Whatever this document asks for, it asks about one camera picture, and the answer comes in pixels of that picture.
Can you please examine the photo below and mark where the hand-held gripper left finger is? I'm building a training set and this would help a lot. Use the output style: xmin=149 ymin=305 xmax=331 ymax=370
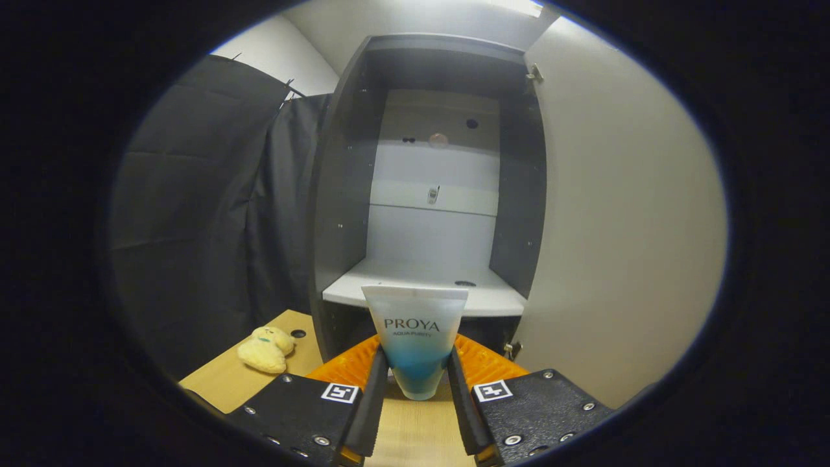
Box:
xmin=224 ymin=334 xmax=390 ymax=467

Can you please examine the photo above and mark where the black backdrop cloth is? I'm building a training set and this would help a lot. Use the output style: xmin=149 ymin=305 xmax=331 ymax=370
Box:
xmin=107 ymin=54 xmax=335 ymax=383

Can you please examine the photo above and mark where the dark grey cabinet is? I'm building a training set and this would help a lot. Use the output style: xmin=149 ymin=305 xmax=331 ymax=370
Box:
xmin=308 ymin=32 xmax=549 ymax=364

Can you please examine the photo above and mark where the yellow plush toy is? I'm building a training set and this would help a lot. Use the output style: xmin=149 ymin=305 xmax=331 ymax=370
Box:
xmin=237 ymin=326 xmax=296 ymax=375

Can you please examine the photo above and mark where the beige cabinet door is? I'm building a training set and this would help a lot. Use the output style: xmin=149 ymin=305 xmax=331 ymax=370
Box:
xmin=512 ymin=16 xmax=728 ymax=409

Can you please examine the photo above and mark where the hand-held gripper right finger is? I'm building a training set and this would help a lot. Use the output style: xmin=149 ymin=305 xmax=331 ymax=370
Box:
xmin=446 ymin=334 xmax=617 ymax=467

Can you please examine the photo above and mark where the white and blue tube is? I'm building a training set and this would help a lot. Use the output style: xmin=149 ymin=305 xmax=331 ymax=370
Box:
xmin=361 ymin=285 xmax=469 ymax=401

